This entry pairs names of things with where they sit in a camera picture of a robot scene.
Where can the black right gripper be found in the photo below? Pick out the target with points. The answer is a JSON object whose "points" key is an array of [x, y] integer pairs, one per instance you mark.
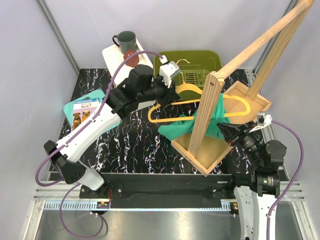
{"points": [[230, 131]]}

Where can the dog picture book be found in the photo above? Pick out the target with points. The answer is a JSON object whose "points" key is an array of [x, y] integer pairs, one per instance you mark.
{"points": [[82, 109]]}

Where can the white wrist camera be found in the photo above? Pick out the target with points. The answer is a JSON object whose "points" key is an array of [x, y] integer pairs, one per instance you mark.
{"points": [[168, 71], [263, 121]]}

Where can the wooden clothes rack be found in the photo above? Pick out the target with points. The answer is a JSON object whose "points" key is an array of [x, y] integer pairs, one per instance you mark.
{"points": [[242, 103]]}

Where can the dark green mug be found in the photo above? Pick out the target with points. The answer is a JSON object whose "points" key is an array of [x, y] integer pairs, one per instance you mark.
{"points": [[125, 40]]}

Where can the red brown die block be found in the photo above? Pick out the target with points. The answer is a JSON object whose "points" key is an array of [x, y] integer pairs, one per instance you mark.
{"points": [[133, 61]]}

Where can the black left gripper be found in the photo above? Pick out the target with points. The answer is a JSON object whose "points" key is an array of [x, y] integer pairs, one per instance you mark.
{"points": [[170, 95]]}

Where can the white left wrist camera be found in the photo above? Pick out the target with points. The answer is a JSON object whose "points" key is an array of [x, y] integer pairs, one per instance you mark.
{"points": [[168, 71]]}

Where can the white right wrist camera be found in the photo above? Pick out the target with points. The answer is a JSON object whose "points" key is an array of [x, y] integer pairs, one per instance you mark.
{"points": [[263, 121]]}

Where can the olive green plastic basket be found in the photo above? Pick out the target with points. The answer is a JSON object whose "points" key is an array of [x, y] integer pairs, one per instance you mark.
{"points": [[194, 65]]}

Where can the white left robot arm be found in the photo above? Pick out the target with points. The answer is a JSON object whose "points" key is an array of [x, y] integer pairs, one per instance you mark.
{"points": [[65, 155]]}

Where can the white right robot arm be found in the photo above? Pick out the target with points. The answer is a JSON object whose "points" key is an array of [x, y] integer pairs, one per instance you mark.
{"points": [[255, 192]]}

